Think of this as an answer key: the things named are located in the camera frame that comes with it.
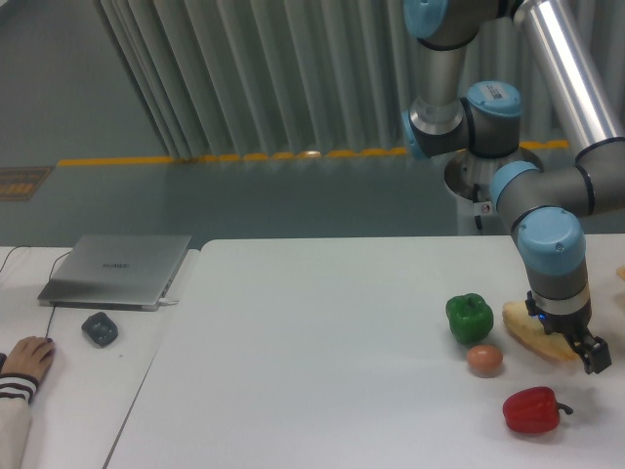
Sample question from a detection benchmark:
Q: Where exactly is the brown egg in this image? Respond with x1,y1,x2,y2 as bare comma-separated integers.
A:
466,345,503,375

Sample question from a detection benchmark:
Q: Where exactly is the silver closed laptop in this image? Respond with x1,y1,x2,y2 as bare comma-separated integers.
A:
38,234,191,311

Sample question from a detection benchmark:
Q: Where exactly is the small dark grey device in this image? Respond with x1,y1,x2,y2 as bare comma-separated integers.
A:
81,312,119,348

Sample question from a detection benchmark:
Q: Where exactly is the forearm in striped cuff sleeve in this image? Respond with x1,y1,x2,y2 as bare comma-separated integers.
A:
1,373,39,468

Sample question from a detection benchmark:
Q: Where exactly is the black mouse cable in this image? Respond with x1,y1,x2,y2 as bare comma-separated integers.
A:
0,245,74,341

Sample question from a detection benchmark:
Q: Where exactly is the white usb plug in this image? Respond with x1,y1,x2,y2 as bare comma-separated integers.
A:
158,298,179,307

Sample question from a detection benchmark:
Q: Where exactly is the pale corrugated curtain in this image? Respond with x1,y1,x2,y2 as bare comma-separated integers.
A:
99,1,624,159

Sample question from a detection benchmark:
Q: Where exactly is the triangular toasted bread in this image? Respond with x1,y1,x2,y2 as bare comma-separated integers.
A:
502,301,578,362

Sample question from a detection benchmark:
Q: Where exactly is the green bell pepper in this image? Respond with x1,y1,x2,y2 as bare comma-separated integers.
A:
445,293,494,345

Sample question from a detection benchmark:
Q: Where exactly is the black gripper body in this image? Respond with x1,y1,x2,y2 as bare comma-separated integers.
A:
525,291,592,338

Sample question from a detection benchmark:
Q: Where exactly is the black cable on pedestal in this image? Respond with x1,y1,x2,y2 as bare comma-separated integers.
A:
471,183,484,235

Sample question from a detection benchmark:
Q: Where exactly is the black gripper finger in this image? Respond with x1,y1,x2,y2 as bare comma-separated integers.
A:
564,330,611,374

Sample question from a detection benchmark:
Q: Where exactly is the person's hand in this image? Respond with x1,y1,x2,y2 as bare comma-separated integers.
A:
1,336,52,384

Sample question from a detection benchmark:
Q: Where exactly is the red bell pepper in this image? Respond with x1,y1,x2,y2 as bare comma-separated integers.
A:
502,386,574,435

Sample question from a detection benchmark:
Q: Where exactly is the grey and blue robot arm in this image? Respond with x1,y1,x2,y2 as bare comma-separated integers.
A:
402,1,624,373

